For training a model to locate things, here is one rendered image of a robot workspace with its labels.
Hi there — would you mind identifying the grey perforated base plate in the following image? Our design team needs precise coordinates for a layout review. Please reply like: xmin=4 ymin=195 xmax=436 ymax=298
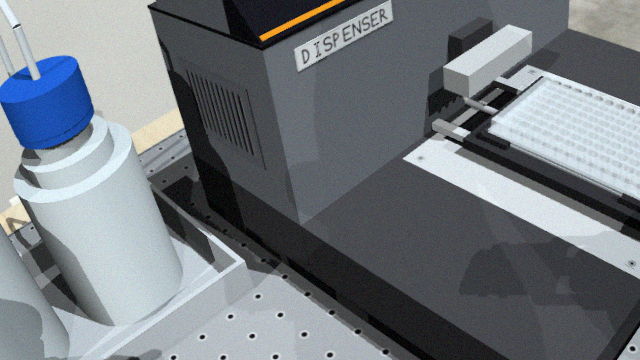
xmin=138 ymin=127 xmax=420 ymax=360

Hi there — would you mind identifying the blue ring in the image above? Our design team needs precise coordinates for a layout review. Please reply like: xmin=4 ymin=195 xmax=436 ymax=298
xmin=18 ymin=105 xmax=94 ymax=150

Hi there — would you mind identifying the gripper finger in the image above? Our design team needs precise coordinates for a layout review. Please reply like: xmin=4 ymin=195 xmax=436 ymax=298
xmin=107 ymin=355 xmax=140 ymax=360

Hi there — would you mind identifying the white plastic bottle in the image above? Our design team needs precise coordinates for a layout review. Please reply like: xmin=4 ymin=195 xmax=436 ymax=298
xmin=13 ymin=122 xmax=183 ymax=327

